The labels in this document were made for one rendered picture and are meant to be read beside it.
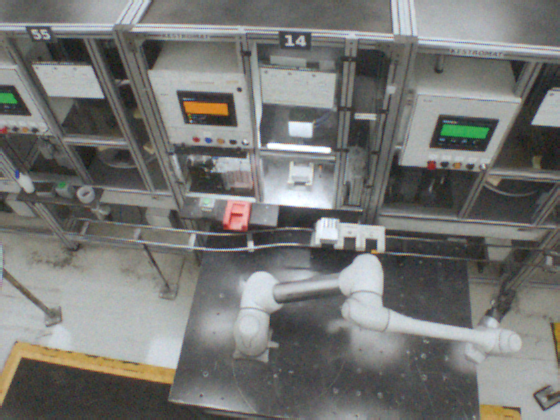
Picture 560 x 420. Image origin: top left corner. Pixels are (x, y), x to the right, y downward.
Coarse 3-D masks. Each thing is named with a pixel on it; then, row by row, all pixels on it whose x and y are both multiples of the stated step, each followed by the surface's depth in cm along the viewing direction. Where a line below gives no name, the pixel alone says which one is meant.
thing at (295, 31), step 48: (144, 0) 192; (192, 0) 192; (240, 0) 190; (288, 0) 188; (336, 0) 187; (384, 0) 186; (288, 48) 174; (384, 48) 168; (144, 96) 206; (384, 96) 187; (384, 144) 210
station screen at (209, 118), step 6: (192, 102) 200; (198, 102) 200; (204, 102) 199; (210, 102) 199; (216, 102) 198; (222, 102) 198; (228, 102) 197; (228, 108) 200; (186, 114) 207; (192, 114) 206; (198, 114) 206; (204, 114) 205; (210, 114) 205; (216, 114) 204; (222, 114) 204; (228, 114) 203; (192, 120) 209; (198, 120) 209; (204, 120) 208; (210, 120) 208; (216, 120) 207; (222, 120) 207; (228, 120) 206
